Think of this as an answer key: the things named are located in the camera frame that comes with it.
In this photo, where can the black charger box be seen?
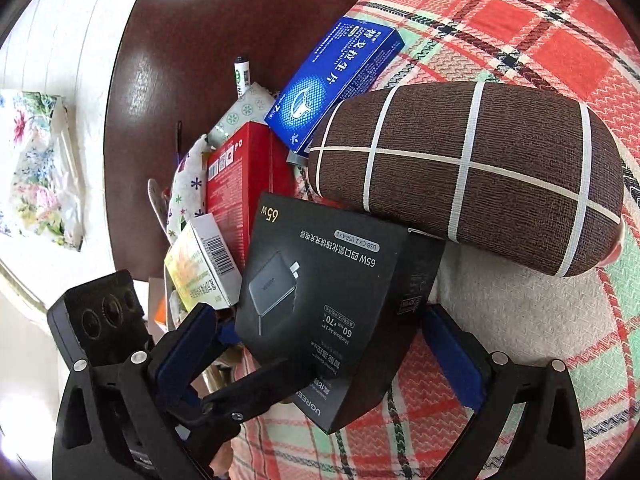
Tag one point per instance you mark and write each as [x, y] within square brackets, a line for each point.
[338, 295]

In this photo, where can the green patterned tissue pack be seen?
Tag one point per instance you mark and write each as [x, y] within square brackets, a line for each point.
[252, 106]

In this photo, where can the person left hand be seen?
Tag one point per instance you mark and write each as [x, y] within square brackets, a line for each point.
[222, 461]

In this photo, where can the floral plastic bag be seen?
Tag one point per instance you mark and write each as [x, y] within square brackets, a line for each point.
[40, 184]

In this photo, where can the red plaid bed sheet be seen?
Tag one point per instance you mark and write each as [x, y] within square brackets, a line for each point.
[579, 48]

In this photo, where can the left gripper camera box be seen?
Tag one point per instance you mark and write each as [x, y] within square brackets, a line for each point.
[100, 322]

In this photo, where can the brown striped glasses case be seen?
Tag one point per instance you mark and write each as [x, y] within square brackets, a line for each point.
[529, 175]

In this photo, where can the white patterned pouch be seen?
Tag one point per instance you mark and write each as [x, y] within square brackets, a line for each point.
[187, 194]

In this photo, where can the large red box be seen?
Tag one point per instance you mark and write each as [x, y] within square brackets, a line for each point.
[251, 162]

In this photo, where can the dark brown headboard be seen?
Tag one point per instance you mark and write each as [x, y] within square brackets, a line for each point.
[173, 80]

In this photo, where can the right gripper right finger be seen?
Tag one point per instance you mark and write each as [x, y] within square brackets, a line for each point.
[548, 443]

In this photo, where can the blue medicine box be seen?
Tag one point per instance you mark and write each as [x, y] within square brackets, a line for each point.
[343, 64]

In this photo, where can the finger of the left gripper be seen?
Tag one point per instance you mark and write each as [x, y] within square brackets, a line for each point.
[257, 392]
[226, 334]

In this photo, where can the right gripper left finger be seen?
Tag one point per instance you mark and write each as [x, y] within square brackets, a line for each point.
[94, 436]

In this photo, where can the orange white medicine box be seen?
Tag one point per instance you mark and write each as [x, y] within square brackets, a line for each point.
[157, 310]

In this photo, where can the green white tube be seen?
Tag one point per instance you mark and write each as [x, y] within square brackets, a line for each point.
[242, 75]

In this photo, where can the yellow green medicine box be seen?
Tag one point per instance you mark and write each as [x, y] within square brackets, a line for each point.
[202, 268]

